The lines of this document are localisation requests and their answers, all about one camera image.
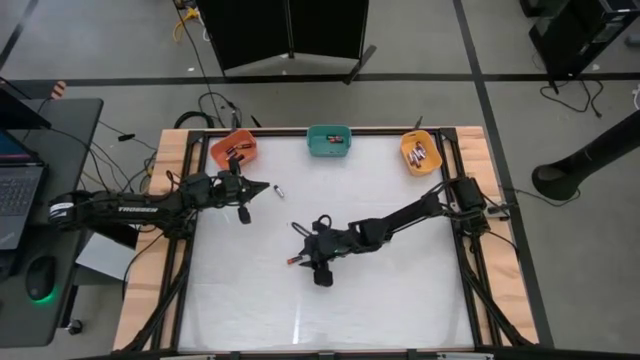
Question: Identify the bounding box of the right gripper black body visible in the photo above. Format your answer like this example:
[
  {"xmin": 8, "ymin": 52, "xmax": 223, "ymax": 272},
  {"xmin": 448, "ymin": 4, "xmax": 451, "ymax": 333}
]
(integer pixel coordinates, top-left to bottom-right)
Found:
[{"xmin": 302, "ymin": 227, "xmax": 354, "ymax": 289}]

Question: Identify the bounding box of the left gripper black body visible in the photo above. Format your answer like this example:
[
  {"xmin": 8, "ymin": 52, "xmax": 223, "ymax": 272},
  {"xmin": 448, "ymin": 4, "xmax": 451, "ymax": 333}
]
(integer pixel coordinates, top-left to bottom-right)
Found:
[{"xmin": 215, "ymin": 158, "xmax": 252, "ymax": 226}]

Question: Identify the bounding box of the orange plastic bin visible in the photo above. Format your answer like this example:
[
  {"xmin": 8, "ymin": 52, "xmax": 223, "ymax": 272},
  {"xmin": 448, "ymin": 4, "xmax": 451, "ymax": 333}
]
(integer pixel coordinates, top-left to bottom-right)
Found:
[{"xmin": 209, "ymin": 128, "xmax": 259, "ymax": 171}]

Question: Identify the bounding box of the teal plastic bin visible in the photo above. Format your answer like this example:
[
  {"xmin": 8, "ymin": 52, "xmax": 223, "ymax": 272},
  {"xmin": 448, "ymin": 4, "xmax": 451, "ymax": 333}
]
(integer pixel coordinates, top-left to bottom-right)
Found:
[{"xmin": 305, "ymin": 124, "xmax": 353, "ymax": 159}]

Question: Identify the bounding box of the yellow plastic bin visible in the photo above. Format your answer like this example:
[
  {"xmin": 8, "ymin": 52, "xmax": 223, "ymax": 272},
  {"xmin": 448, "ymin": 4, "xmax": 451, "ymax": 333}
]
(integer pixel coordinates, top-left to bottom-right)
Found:
[{"xmin": 399, "ymin": 129, "xmax": 444, "ymax": 177}]

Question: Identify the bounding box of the white paper sheet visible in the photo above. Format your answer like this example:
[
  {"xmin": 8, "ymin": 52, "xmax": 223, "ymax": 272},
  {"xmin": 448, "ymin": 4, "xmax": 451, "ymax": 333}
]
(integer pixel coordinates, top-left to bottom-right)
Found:
[{"xmin": 74, "ymin": 232, "xmax": 140, "ymax": 282}]

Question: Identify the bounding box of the black room divider panel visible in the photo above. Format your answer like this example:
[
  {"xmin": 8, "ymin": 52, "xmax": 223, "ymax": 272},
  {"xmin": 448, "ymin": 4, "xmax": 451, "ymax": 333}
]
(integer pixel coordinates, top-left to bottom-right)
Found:
[
  {"xmin": 287, "ymin": 0, "xmax": 378, "ymax": 85},
  {"xmin": 195, "ymin": 0, "xmax": 294, "ymax": 72}
]

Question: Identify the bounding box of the black side desk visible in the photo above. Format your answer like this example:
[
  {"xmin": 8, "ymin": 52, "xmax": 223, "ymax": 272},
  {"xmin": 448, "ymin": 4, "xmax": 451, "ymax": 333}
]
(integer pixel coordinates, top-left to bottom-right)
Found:
[{"xmin": 0, "ymin": 97, "xmax": 105, "ymax": 349}]

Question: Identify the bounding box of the black computer mouse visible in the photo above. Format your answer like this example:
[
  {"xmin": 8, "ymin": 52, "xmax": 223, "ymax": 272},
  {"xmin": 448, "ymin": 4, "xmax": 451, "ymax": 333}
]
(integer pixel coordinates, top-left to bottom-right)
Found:
[{"xmin": 24, "ymin": 254, "xmax": 58, "ymax": 304}]

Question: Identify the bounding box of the grey open laptop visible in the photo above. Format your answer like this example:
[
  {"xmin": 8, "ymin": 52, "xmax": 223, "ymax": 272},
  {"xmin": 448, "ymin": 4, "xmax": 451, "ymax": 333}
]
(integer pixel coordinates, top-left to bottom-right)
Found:
[{"xmin": 0, "ymin": 130, "xmax": 47, "ymax": 251}]

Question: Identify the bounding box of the black display panel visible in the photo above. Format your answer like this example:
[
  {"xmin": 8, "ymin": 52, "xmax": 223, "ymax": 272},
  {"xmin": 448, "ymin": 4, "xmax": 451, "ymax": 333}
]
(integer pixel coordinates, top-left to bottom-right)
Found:
[{"xmin": 0, "ymin": 77, "xmax": 53, "ymax": 132}]

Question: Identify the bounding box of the black equipment rack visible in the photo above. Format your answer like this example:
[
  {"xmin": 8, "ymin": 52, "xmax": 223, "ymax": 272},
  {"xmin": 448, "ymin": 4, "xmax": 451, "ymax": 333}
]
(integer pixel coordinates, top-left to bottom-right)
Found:
[{"xmin": 519, "ymin": 0, "xmax": 640, "ymax": 94}]

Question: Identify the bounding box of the black aluminium table frame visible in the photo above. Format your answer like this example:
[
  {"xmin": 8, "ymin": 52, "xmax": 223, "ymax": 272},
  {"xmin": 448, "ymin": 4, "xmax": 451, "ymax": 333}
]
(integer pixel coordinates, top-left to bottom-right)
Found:
[{"xmin": 119, "ymin": 126, "xmax": 539, "ymax": 360}]

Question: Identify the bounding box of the coiled thick black cable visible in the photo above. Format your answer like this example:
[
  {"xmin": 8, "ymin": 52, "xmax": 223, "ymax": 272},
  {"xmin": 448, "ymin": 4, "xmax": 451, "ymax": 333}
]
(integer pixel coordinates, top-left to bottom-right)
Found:
[{"xmin": 173, "ymin": 110, "xmax": 217, "ymax": 130}]

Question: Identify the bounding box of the yellow cable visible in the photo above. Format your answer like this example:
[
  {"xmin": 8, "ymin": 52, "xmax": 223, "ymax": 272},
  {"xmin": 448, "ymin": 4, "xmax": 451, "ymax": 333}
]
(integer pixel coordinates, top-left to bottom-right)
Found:
[{"xmin": 172, "ymin": 5, "xmax": 201, "ymax": 44}]

